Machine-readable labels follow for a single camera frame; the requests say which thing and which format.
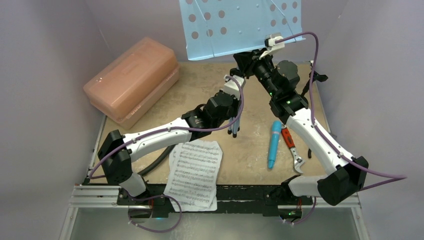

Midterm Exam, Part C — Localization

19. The blue music stand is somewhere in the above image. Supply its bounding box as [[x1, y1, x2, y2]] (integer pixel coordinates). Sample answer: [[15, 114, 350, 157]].
[[179, 0, 302, 135]]

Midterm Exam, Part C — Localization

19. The black microphone desk stand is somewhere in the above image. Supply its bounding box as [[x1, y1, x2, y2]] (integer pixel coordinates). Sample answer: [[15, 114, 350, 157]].
[[296, 70, 328, 102]]

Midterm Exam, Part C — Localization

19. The sheet music top page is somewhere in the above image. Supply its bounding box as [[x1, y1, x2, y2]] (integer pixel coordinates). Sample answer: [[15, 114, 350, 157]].
[[163, 140, 223, 212]]

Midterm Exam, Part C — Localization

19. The sheet music page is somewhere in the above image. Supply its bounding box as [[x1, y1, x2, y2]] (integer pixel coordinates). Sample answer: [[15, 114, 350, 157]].
[[167, 149, 219, 213], [163, 140, 223, 212]]

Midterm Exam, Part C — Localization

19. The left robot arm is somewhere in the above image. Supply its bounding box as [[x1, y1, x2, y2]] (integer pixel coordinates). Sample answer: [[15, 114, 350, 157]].
[[95, 75, 246, 205]]

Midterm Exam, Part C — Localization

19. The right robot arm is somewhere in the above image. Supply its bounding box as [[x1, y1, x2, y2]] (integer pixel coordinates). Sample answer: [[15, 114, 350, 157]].
[[230, 50, 369, 206]]

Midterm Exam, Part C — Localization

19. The blue toy microphone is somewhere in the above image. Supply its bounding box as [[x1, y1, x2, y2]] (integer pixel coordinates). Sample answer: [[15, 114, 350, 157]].
[[267, 121, 282, 170]]

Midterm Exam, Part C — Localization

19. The red adjustable wrench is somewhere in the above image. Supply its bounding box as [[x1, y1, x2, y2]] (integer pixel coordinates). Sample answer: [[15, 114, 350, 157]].
[[281, 125, 305, 174]]

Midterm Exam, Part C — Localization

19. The pink plastic storage box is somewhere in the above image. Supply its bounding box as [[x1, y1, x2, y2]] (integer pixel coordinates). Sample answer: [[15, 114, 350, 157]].
[[83, 37, 180, 130]]

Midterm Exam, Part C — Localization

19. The sheet music bottom page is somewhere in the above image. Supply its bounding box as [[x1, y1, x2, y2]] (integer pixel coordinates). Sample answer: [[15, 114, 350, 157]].
[[167, 149, 219, 213]]

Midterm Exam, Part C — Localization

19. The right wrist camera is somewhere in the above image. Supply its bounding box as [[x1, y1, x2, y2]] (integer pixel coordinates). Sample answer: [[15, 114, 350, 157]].
[[259, 33, 285, 60]]

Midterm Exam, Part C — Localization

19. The black rubber hose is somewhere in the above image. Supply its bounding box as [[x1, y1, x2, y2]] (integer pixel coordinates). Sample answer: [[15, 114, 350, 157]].
[[137, 145, 176, 177]]

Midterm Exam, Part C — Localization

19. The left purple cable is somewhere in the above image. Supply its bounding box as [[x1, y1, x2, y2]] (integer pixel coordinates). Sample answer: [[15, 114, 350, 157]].
[[87, 75, 245, 233]]

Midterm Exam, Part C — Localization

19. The purple cable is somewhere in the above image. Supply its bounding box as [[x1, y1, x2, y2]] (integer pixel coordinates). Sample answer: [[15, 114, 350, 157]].
[[87, 75, 245, 233], [274, 31, 408, 226]]

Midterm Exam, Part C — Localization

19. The aluminium mounting rail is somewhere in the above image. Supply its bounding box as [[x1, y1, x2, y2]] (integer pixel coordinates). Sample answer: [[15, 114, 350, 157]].
[[68, 184, 361, 209]]

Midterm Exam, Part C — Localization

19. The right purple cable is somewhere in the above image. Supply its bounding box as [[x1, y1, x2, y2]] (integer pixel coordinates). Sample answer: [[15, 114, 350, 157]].
[[274, 31, 408, 226]]

